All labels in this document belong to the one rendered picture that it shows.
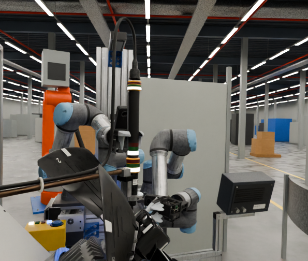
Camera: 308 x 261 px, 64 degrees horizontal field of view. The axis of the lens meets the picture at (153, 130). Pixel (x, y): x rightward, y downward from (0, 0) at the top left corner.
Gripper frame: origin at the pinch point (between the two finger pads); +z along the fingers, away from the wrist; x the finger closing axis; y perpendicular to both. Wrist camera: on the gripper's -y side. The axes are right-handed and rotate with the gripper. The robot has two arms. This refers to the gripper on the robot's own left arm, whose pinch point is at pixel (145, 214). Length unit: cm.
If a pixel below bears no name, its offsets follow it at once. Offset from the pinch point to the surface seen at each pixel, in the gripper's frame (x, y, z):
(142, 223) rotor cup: -7.7, 13.5, 19.5
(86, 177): -19.1, 2.0, 29.8
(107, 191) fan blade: -23, 20, 40
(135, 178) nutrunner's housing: -16.3, 3.8, 12.3
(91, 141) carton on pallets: 97, -622, -498
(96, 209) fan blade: -9.6, 2.5, 26.1
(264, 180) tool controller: -7, 26, -67
